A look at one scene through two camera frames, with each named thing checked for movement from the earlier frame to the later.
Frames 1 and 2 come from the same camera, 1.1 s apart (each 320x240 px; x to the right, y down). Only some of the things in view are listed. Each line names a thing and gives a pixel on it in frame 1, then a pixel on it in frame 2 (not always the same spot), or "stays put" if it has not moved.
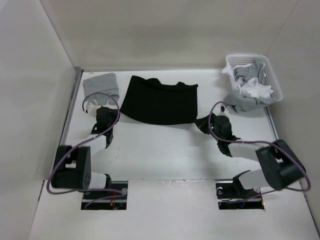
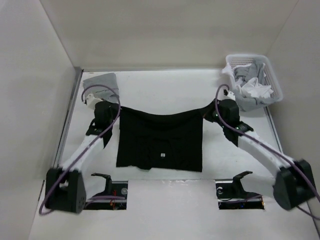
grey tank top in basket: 237,101 stays put
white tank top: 250,88 stays put
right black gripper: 202,123 → 219,103
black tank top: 150,102 → 163,141
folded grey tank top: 102,89 stays put
